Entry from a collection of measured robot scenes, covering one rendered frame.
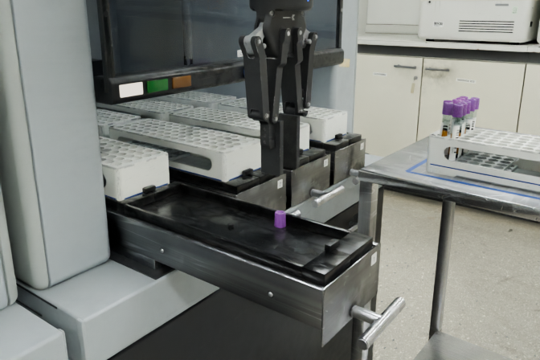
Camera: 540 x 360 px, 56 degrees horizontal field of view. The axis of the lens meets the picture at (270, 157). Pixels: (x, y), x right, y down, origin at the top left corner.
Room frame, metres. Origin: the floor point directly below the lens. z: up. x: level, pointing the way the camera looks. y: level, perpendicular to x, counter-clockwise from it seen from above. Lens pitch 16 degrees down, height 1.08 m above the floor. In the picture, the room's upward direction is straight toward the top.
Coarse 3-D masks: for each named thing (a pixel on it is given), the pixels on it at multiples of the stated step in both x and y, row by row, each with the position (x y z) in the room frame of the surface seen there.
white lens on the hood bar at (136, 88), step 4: (124, 84) 0.66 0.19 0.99; (128, 84) 0.66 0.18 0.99; (132, 84) 0.67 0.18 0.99; (136, 84) 0.67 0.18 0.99; (140, 84) 0.68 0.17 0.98; (120, 88) 0.65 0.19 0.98; (124, 88) 0.66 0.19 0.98; (128, 88) 0.66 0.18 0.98; (132, 88) 0.67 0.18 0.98; (136, 88) 0.67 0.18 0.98; (140, 88) 0.68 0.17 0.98; (120, 92) 0.65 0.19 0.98; (124, 92) 0.66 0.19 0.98; (128, 92) 0.66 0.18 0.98; (132, 92) 0.67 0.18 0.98; (136, 92) 0.67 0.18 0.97; (140, 92) 0.68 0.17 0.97; (124, 96) 0.66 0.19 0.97
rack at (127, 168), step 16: (112, 144) 0.82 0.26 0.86; (128, 144) 0.82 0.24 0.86; (112, 160) 0.73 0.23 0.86; (128, 160) 0.73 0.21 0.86; (144, 160) 0.73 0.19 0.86; (160, 160) 0.75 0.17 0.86; (112, 176) 0.69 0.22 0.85; (128, 176) 0.70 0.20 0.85; (144, 176) 0.72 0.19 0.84; (160, 176) 0.75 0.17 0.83; (112, 192) 0.70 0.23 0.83; (128, 192) 0.70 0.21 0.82
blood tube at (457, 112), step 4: (456, 104) 0.80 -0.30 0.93; (460, 104) 0.80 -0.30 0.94; (456, 108) 0.79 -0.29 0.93; (460, 108) 0.79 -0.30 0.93; (452, 112) 0.80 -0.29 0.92; (456, 112) 0.79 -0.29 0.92; (460, 112) 0.79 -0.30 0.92; (452, 116) 0.79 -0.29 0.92; (456, 116) 0.79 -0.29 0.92; (460, 116) 0.79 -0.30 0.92; (452, 120) 0.80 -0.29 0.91; (456, 120) 0.79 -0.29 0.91; (452, 124) 0.80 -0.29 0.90; (456, 124) 0.79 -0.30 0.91; (452, 128) 0.79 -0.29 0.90; (456, 128) 0.79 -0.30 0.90; (452, 132) 0.79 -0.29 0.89; (456, 132) 0.79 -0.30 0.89; (452, 136) 0.79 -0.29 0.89; (456, 136) 0.79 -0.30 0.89; (448, 148) 0.80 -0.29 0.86; (452, 148) 0.79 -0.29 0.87; (456, 148) 0.80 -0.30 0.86; (448, 152) 0.80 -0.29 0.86; (452, 152) 0.79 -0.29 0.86; (448, 156) 0.80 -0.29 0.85; (452, 156) 0.79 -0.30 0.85; (452, 160) 0.79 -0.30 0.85
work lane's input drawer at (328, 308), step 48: (144, 192) 0.72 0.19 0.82; (192, 192) 0.74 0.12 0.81; (144, 240) 0.63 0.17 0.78; (192, 240) 0.58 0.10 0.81; (240, 240) 0.59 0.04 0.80; (288, 240) 0.59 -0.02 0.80; (336, 240) 0.54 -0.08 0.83; (240, 288) 0.53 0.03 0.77; (288, 288) 0.49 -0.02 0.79; (336, 288) 0.48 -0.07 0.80
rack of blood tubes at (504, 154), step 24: (432, 144) 0.81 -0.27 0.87; (456, 144) 0.78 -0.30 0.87; (480, 144) 0.76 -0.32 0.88; (504, 144) 0.76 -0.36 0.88; (528, 144) 0.76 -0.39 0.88; (432, 168) 0.81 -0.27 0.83; (456, 168) 0.78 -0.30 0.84; (480, 168) 0.76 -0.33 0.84; (504, 168) 0.75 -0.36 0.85; (528, 168) 0.80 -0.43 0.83
